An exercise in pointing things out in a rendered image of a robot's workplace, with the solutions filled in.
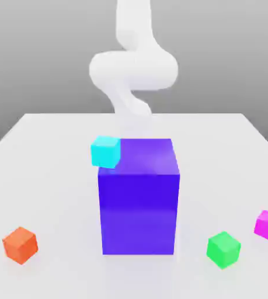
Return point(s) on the small green cube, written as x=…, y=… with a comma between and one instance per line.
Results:
x=223, y=250

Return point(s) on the small magenta cube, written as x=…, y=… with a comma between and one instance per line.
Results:
x=267, y=224

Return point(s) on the small cyan cube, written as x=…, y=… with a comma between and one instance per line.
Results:
x=105, y=152

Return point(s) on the large purple box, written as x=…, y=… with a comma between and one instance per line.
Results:
x=138, y=210

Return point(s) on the small orange cube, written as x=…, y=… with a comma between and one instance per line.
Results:
x=20, y=245

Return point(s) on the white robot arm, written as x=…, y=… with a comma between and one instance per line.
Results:
x=133, y=70

